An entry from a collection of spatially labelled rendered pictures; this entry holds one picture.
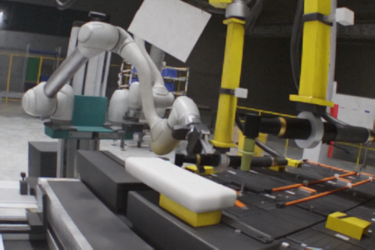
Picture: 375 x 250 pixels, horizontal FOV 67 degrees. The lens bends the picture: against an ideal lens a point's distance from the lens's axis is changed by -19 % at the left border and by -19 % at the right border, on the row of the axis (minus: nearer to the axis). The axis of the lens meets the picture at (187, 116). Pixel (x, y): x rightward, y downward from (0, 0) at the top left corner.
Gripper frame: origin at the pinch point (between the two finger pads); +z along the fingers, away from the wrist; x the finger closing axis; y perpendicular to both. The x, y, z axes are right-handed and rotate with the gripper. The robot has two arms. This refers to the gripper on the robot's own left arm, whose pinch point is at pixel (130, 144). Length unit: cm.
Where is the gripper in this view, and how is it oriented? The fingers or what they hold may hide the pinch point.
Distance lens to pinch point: 213.3
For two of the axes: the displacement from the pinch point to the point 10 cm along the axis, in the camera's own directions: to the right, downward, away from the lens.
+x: 6.9, 0.4, 7.2
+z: -1.3, 9.9, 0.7
